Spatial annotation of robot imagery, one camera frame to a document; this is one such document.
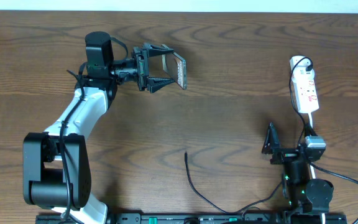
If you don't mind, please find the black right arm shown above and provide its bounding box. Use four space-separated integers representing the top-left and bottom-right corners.
262 123 334 223

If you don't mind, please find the white power strip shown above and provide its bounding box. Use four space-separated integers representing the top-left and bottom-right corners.
292 79 319 114

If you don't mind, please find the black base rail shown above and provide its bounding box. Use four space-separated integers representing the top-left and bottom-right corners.
35 213 347 224

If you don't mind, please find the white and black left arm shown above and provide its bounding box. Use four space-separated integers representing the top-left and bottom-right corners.
23 31 174 223

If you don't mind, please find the white USB charger adapter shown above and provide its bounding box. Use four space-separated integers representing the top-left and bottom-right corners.
290 55 315 83

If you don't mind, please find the black USB charger cable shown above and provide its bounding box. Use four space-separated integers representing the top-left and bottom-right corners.
183 56 314 215

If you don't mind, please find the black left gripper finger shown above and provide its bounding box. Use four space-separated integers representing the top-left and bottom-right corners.
147 77 175 93
143 43 174 58

